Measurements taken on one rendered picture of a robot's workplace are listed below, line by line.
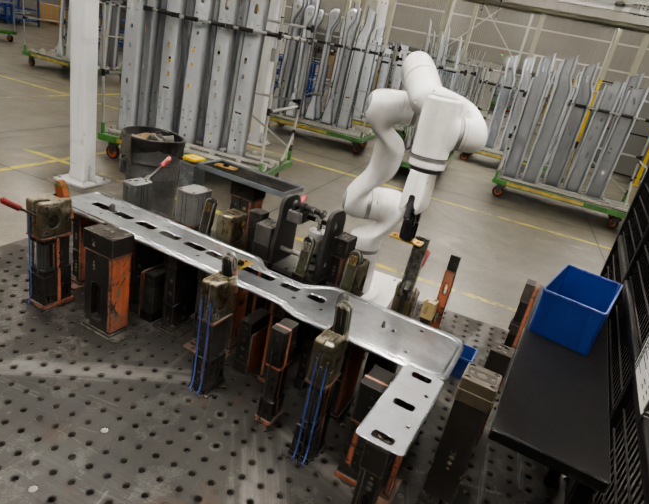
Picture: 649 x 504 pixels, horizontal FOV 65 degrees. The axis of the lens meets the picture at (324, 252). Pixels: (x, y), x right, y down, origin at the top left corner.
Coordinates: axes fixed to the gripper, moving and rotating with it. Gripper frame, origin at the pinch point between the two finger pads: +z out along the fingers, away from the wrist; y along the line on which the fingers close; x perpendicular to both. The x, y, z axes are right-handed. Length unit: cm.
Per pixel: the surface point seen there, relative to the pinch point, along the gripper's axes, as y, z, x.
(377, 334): 4.8, 27.4, 0.5
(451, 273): -14.9, 12.6, 10.6
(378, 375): 18.1, 29.4, 6.7
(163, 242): 6, 27, -71
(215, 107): -338, 51, -326
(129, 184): -13, 22, -105
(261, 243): -16, 26, -50
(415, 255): -15.5, 11.4, -0.2
